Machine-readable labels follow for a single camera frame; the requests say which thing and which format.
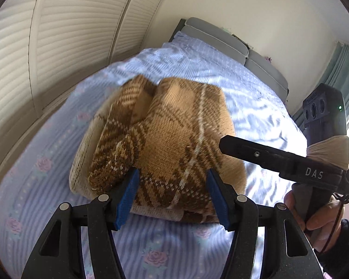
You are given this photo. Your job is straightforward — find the grey-green curtain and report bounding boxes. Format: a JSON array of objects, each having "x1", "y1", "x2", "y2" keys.
[{"x1": 320, "y1": 41, "x2": 349, "y2": 123}]

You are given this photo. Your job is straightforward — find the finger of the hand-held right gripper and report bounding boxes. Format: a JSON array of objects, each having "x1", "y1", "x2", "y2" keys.
[{"x1": 219, "y1": 135, "x2": 291, "y2": 173}]

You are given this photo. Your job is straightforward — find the person's right hand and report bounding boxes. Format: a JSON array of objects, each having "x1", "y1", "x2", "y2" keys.
[{"x1": 284, "y1": 190, "x2": 345, "y2": 248}]

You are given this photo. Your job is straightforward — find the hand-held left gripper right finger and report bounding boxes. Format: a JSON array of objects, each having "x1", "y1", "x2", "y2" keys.
[{"x1": 206, "y1": 169, "x2": 324, "y2": 279}]

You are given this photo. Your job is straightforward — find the grey padded headboard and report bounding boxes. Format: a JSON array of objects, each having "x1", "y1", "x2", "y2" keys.
[{"x1": 169, "y1": 17, "x2": 289, "y2": 102}]

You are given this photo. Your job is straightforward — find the person's right forearm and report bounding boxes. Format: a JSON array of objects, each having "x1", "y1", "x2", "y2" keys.
[{"x1": 316, "y1": 218, "x2": 349, "y2": 279}]

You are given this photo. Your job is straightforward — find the white louvered wardrobe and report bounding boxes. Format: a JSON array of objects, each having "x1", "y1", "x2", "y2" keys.
[{"x1": 0, "y1": 0, "x2": 176, "y2": 181}]

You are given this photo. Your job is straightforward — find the brown and cream plaid sweater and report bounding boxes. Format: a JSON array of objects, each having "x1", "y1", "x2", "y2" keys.
[{"x1": 68, "y1": 75, "x2": 247, "y2": 224}]

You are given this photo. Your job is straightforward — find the dark flat item on headboard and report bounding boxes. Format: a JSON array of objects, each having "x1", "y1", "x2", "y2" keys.
[{"x1": 232, "y1": 33, "x2": 251, "y2": 49}]

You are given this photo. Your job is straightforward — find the blue floral bed sheet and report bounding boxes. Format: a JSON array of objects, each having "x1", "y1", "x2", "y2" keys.
[{"x1": 0, "y1": 32, "x2": 308, "y2": 279}]

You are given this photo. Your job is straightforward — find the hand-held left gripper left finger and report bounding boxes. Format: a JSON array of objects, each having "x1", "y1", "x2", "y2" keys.
[{"x1": 21, "y1": 169, "x2": 140, "y2": 279}]

